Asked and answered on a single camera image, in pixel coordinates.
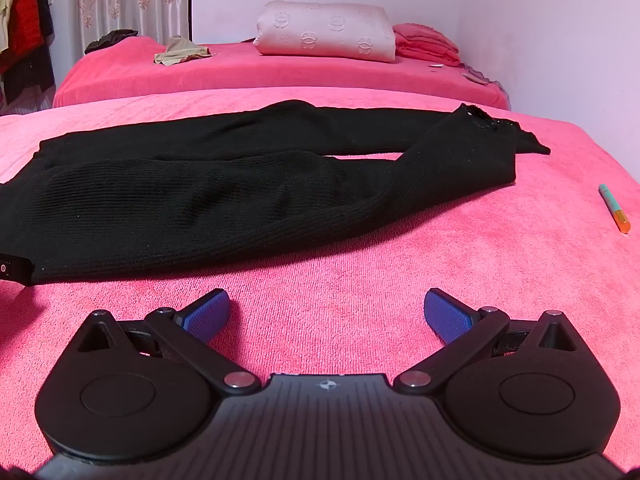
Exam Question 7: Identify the pink bed blanket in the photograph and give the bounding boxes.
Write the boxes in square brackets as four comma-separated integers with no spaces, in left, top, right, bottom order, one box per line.
[52,35,512,110]
[0,87,640,476]

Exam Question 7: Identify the pale hanging garment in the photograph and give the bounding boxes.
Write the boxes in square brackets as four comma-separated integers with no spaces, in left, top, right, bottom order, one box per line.
[0,0,16,55]

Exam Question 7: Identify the dark crumpled garment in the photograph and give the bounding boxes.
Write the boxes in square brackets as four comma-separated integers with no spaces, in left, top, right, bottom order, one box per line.
[84,29,139,56]

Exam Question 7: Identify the beige garment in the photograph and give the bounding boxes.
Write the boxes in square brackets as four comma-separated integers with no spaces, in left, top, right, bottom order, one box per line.
[153,36,216,67]

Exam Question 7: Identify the black hanging garment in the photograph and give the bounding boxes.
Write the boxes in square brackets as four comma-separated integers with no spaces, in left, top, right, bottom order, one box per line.
[5,0,57,103]

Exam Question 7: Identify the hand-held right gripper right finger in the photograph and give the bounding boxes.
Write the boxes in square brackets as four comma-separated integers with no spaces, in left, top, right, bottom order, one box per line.
[393,288,582,396]

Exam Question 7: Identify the red hanging garment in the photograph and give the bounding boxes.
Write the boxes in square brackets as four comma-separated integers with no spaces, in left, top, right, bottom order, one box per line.
[9,0,43,67]

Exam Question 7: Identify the rolled pale pink quilt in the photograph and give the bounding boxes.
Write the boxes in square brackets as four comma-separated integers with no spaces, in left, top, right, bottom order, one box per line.
[253,1,398,63]

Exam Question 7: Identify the teal and orange pen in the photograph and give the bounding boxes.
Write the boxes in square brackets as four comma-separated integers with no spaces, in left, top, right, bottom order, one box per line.
[598,184,632,235]

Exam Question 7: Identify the folded red blanket stack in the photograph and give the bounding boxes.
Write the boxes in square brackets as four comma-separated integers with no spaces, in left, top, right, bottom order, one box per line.
[392,22,462,67]

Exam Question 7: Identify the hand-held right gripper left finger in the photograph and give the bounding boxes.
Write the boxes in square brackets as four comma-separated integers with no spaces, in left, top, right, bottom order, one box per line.
[69,288,262,396]

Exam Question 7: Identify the black knit pants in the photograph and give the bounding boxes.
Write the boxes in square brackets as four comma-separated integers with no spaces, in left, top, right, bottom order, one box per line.
[0,100,552,287]

